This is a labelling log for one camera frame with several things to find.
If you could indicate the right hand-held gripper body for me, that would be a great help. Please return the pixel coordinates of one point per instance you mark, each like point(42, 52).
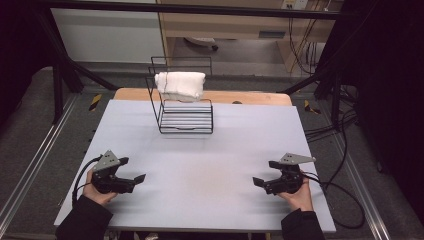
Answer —
point(286, 181)

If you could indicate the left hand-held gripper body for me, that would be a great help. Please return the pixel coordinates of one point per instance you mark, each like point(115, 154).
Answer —
point(108, 183)

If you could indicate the white towel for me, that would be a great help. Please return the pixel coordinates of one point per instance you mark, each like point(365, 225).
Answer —
point(181, 86)

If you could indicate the person's left hand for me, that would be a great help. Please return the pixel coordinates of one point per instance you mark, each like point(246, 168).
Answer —
point(96, 195)

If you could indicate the person's right hand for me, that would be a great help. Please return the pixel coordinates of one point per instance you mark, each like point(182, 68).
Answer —
point(300, 200)

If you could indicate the pale foam mat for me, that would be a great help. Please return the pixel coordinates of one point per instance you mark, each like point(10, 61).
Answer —
point(200, 186)

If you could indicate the white cabinet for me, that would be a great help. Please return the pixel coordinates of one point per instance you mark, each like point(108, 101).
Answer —
point(106, 36)

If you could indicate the black curtain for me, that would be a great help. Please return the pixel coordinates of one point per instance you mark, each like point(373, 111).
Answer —
point(390, 83)
point(16, 50)

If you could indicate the office chair base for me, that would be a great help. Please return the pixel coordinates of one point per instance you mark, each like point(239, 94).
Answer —
point(203, 42)

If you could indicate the wooden desk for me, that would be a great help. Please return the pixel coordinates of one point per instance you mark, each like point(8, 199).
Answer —
point(233, 26)

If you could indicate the white power socket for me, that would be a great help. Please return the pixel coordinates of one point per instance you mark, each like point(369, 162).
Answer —
point(295, 4)

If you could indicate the aluminium floor rail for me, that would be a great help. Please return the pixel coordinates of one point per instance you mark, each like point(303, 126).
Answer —
point(36, 160)
point(363, 190)

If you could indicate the black metal frame stand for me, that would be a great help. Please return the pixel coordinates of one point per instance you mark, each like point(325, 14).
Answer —
point(336, 96)
point(58, 83)

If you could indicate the black metal frame crossbar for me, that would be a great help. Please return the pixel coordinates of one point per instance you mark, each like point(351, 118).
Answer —
point(200, 9)

